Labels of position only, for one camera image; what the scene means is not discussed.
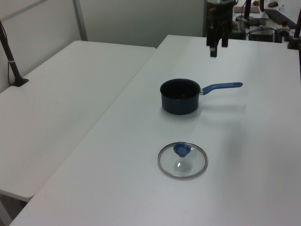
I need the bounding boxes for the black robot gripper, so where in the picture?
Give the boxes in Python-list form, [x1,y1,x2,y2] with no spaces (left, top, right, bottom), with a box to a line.
[206,0,235,58]

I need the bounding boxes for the glass lid blue knob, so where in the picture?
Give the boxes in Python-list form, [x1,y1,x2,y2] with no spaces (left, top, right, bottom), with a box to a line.
[157,141,209,180]

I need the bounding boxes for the black pole on round base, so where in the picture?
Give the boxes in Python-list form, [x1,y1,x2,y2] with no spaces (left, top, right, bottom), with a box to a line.
[236,0,260,27]

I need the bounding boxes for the black computer box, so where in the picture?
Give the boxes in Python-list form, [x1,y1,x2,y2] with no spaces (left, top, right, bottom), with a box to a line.
[248,28,276,43]

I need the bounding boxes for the grey device with black top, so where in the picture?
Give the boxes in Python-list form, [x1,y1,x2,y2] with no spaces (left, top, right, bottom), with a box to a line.
[275,21,295,44]

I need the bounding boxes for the black flat keyboard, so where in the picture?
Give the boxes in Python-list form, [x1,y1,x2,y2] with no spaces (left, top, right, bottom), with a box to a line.
[267,8,298,25]

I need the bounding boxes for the dark blue saucepan blue handle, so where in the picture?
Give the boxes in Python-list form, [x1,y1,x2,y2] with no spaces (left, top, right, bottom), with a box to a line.
[159,78,243,116]

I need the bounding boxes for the dark camera stand with clamp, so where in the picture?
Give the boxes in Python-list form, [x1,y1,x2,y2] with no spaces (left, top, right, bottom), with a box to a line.
[287,8,301,50]

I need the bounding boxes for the dark camera stand with base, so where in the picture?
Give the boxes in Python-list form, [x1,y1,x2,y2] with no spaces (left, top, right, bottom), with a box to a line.
[0,19,30,87]

